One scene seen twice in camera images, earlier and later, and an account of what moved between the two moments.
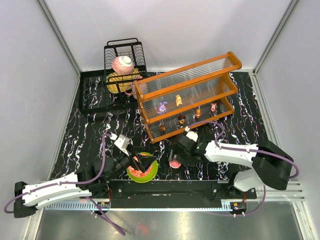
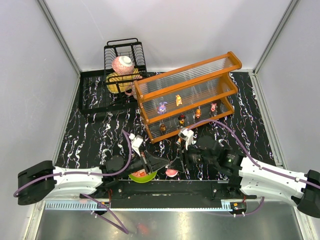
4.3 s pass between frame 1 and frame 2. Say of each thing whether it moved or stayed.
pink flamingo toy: moved
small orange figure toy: stayed
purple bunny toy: stayed
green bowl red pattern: stayed
